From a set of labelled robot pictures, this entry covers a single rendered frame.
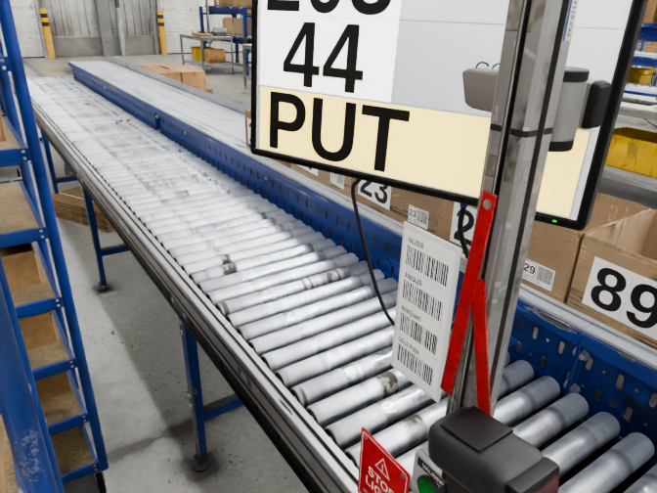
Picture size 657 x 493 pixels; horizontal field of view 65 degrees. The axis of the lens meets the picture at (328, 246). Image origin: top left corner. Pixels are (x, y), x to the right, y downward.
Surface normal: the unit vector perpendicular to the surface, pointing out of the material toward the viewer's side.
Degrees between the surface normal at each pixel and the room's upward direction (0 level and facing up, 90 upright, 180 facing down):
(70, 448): 0
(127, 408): 0
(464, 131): 86
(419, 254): 90
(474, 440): 8
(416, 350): 90
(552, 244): 90
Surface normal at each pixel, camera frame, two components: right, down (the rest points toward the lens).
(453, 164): -0.59, 0.26
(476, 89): -0.76, 0.25
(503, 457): -0.05, -0.95
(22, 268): 0.54, 0.37
